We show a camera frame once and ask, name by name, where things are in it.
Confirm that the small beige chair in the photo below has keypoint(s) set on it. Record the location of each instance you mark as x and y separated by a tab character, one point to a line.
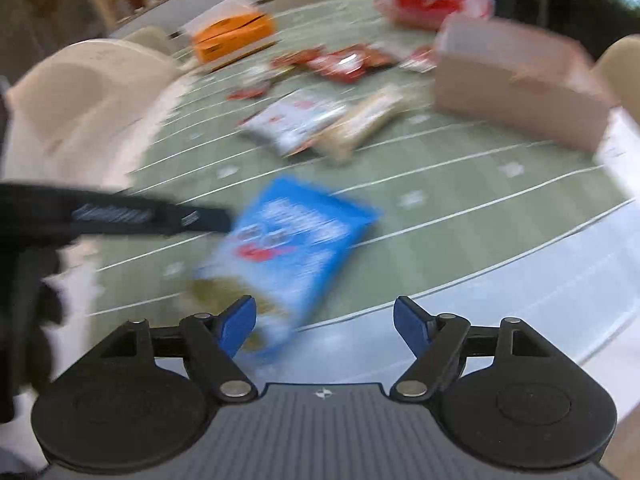
150	40

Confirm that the red chicken leg packet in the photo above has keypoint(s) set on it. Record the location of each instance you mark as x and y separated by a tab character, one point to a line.
350	62

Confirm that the small red snack packet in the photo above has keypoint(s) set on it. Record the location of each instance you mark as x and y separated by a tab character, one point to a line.
246	93

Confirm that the red and white snack packet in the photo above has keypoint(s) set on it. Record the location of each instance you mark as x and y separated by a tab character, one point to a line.
419	60

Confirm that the red quail egg packet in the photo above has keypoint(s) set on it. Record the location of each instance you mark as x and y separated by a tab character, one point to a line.
297	57

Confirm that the orange tissue box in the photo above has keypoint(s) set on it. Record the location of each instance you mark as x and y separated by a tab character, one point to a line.
232	35

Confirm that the green checked tablecloth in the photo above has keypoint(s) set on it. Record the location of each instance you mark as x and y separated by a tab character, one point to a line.
450	190

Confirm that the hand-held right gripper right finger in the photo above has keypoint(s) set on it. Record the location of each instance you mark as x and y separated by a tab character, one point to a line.
412	327

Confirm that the pink cardboard box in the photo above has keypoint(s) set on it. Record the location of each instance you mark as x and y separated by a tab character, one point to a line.
515	90

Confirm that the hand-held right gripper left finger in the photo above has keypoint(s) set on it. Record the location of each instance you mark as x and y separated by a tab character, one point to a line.
235	327

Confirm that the beige snack packet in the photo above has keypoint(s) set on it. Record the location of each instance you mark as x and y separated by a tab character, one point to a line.
357	122

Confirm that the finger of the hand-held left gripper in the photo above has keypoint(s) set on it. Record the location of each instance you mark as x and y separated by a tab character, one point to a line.
205	220

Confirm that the white high chair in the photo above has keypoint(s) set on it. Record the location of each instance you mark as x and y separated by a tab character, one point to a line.
85	95

